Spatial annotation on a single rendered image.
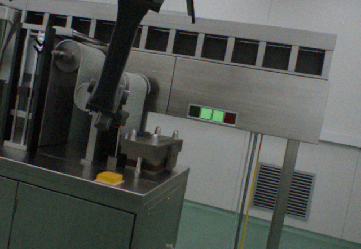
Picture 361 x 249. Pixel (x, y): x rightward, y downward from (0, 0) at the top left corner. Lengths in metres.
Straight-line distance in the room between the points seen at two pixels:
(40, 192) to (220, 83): 0.95
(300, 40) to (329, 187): 2.62
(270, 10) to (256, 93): 2.55
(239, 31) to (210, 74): 0.25
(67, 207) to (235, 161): 2.94
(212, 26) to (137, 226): 1.03
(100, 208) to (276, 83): 0.97
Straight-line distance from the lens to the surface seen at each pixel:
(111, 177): 1.32
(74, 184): 1.37
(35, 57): 1.66
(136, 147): 1.52
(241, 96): 1.77
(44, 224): 1.51
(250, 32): 1.81
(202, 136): 4.19
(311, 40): 1.80
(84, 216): 1.41
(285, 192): 1.97
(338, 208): 4.26
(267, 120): 1.76
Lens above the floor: 1.26
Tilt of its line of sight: 3 degrees down
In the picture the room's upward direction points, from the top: 10 degrees clockwise
